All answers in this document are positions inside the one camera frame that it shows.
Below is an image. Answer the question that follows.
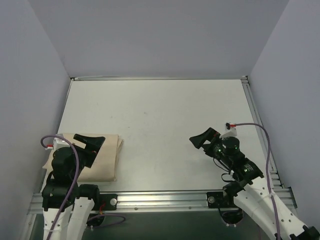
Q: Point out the beige cloth kit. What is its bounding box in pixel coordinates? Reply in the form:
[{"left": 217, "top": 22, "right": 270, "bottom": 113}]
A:
[{"left": 41, "top": 132, "right": 125, "bottom": 183}]

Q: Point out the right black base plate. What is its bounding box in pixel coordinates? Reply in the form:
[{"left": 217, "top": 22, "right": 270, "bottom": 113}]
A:
[{"left": 206, "top": 191, "right": 237, "bottom": 209}]

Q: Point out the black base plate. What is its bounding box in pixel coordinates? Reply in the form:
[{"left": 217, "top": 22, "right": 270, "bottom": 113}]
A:
[
  {"left": 92, "top": 193, "right": 118, "bottom": 214},
  {"left": 206, "top": 191, "right": 237, "bottom": 209}
]

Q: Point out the front aluminium rail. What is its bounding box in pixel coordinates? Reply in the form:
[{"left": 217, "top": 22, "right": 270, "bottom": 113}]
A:
[{"left": 27, "top": 188, "right": 297, "bottom": 214}]

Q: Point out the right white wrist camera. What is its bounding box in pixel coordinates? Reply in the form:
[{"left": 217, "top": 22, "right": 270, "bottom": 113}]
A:
[{"left": 220, "top": 122, "right": 238, "bottom": 139}]

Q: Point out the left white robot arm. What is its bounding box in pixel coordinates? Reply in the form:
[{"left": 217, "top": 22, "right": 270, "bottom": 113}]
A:
[{"left": 41, "top": 134, "right": 106, "bottom": 240}]

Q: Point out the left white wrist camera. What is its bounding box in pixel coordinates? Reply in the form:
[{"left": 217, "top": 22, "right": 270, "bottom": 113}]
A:
[{"left": 53, "top": 135, "right": 69, "bottom": 151}]

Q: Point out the back aluminium rail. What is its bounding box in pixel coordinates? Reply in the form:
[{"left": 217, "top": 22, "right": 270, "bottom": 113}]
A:
[{"left": 71, "top": 75, "right": 249, "bottom": 81}]

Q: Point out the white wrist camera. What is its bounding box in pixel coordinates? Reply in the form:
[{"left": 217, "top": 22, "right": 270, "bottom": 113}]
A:
[
  {"left": 220, "top": 122, "right": 238, "bottom": 139},
  {"left": 53, "top": 135, "right": 69, "bottom": 151}
]

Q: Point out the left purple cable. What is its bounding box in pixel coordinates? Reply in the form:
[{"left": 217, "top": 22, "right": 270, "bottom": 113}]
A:
[{"left": 41, "top": 135, "right": 126, "bottom": 240}]

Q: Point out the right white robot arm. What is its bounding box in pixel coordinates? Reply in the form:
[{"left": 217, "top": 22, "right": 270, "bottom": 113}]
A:
[{"left": 189, "top": 124, "right": 320, "bottom": 240}]

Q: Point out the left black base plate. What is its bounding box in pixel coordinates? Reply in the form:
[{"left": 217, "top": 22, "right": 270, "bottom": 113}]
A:
[{"left": 92, "top": 193, "right": 118, "bottom": 214}]

